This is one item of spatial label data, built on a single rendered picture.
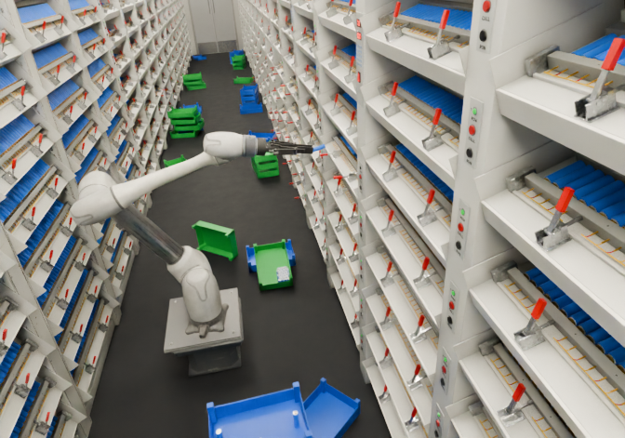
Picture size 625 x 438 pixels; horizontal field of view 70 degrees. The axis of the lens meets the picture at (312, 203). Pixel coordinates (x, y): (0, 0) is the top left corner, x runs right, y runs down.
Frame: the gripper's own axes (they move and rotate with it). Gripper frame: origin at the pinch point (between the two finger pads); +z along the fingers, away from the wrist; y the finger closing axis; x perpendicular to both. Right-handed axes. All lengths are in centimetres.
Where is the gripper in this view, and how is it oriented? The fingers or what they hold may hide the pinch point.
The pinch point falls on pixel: (304, 149)
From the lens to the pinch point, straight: 189.1
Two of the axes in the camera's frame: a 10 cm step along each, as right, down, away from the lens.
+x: -1.2, 8.9, 4.5
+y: -1.7, -4.6, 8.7
